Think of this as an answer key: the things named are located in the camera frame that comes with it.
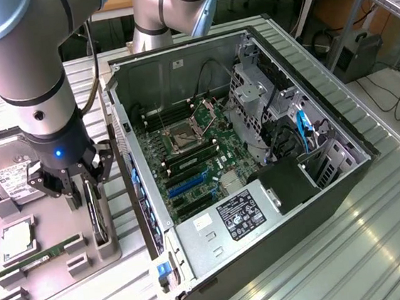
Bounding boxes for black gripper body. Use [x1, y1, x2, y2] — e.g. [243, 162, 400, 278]
[23, 113, 100, 183]

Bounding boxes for grey parts rack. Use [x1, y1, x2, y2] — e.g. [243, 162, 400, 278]
[0, 129, 127, 300]

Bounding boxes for silver hard disk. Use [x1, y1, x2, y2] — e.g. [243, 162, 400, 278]
[0, 133, 49, 208]

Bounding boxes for silver CPU chip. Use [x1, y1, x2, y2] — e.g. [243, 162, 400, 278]
[0, 223, 37, 263]

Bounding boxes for thin metal locking lever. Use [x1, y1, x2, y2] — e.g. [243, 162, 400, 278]
[157, 108, 169, 140]

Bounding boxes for green RAM stick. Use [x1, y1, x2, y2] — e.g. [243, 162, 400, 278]
[0, 234, 83, 278]

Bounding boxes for CPU socket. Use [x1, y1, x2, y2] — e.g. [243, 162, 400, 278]
[161, 120, 201, 158]

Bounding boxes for blue expansion slot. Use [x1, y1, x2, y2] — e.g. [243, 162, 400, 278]
[166, 175, 211, 199]

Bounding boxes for dark RAM stick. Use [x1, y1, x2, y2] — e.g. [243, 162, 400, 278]
[167, 151, 221, 174]

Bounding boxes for metal socket cover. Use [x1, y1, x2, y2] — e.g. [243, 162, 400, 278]
[188, 97, 217, 132]

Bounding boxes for green motherboard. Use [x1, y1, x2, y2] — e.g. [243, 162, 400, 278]
[129, 90, 265, 232]

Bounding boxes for blue case latch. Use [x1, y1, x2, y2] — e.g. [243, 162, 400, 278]
[154, 262, 174, 281]

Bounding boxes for grey power supply unit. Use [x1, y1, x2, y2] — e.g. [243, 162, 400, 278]
[171, 179, 288, 281]

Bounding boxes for silver chipset heatsink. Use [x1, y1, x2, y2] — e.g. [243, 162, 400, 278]
[219, 173, 243, 194]

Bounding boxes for metal disk bay cage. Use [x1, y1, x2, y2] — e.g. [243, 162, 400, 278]
[225, 58, 283, 161]

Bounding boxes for black plastic fan shroud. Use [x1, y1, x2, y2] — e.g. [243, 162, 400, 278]
[244, 153, 325, 212]

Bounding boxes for black open PC case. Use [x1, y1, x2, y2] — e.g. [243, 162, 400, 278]
[95, 13, 397, 300]

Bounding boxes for black box on floor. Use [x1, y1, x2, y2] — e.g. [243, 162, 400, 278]
[332, 29, 387, 85]

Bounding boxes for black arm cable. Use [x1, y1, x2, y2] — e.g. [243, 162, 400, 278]
[77, 16, 107, 115]

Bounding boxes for black wire in case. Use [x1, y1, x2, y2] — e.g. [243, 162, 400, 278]
[192, 56, 233, 99]

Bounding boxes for blue data wire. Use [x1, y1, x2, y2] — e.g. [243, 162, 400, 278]
[293, 106, 318, 157]

